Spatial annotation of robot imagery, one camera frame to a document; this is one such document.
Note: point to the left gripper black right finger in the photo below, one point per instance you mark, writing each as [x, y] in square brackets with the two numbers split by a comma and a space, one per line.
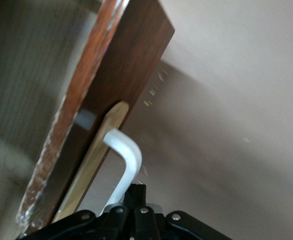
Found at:
[166, 227]

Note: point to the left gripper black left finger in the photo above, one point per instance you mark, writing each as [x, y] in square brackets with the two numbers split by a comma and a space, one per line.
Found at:
[99, 227]

